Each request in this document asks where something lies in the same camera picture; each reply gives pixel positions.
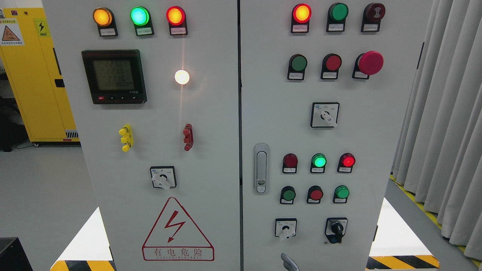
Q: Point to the silver robotic hand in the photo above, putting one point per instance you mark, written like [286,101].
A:
[288,263]

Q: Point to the lower green start push button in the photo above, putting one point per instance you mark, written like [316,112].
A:
[287,195]

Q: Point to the lower red push button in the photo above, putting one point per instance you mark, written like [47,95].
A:
[314,195]

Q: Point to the red push button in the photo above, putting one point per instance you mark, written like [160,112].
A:
[314,195]
[330,66]

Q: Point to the lower right green push button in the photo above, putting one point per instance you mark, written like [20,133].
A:
[341,194]

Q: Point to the upper green push button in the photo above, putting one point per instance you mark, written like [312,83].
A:
[296,67]

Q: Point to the upper red push button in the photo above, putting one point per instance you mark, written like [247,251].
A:
[330,66]

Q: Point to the red emergency stop mushroom button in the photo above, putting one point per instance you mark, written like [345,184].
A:
[367,64]

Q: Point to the left red indicator lamp lower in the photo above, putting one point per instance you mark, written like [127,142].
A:
[289,164]

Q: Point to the red indicator lamp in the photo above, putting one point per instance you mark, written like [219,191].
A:
[346,163]
[289,164]

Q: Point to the middle green indicator lamp lower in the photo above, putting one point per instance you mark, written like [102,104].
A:
[318,163]

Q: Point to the red electric hazard warning sticker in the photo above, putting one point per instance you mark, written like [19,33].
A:
[176,237]

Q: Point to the right red indicator lamp lower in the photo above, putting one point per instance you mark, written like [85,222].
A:
[346,163]

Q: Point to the grey electrical control cabinet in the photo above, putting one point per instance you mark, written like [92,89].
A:
[237,53]

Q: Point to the red terminal connector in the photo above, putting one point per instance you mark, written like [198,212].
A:
[188,137]

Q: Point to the grey curtain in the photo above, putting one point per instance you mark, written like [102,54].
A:
[439,153]

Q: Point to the yellow terminal connector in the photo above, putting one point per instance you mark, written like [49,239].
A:
[127,139]

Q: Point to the white lit indicator lamp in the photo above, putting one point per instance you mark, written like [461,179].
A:
[182,77]

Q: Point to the red-orange indicator lamp right door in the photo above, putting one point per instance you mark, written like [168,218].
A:
[300,18]

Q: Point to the red-orange indicator lamp door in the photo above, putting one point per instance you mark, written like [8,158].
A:
[300,18]
[177,22]

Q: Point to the black digital power meter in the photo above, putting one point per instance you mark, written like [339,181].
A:
[115,76]

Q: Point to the green indicator lamp top right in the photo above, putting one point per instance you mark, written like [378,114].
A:
[336,17]

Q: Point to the dark red buzzer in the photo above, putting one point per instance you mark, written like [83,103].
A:
[372,16]

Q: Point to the red-orange indicator lamp left door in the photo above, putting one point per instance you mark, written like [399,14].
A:
[177,22]

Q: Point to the lit green indicator lamp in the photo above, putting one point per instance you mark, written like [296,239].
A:
[141,18]

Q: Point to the orange indicator lamp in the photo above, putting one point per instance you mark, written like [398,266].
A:
[105,20]

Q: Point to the yellow safety cabinet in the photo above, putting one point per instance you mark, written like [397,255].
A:
[29,57]

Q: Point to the bottom left rotary selector switch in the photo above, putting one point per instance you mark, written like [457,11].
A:
[285,228]

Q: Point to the black key selector switch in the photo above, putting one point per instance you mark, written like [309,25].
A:
[335,229]

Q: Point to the grey cabinet door handle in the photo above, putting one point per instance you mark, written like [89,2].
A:
[261,152]

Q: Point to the left door rotary selector switch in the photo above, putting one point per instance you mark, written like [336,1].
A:
[163,177]

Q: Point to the upper right rotary selector switch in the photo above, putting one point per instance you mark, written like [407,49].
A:
[324,114]

